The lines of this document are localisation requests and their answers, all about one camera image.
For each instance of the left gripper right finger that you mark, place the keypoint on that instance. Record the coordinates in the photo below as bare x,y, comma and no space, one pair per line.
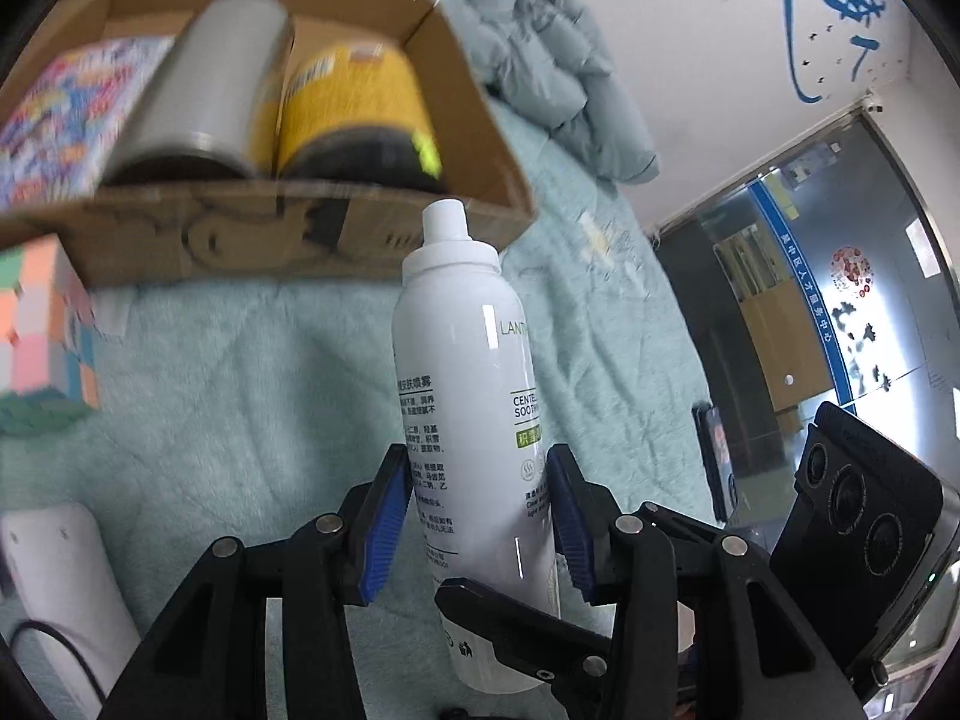
702,627

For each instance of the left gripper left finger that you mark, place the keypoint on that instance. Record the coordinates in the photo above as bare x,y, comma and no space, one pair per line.
205,655

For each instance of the white plastic device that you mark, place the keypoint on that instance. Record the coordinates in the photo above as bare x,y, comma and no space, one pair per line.
60,571

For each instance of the white spray bottle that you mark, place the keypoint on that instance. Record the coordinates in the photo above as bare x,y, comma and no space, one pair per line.
467,393

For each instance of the pastel rubiks cube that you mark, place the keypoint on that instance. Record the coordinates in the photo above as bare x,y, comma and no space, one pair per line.
47,330

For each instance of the light green quilted blanket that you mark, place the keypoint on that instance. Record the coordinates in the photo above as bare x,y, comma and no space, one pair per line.
247,407

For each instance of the brown cardboard box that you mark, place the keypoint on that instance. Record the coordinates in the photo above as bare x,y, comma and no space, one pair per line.
276,229

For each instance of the colourful cartoon book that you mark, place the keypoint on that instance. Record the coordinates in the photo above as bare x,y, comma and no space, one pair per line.
56,144

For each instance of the silver metal can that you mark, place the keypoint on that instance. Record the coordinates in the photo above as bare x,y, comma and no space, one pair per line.
210,112

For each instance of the yellow labelled dark jar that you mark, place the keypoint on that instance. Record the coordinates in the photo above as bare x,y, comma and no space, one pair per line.
354,112

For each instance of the light blue puffer jacket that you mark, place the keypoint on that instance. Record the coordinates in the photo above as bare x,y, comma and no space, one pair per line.
548,61

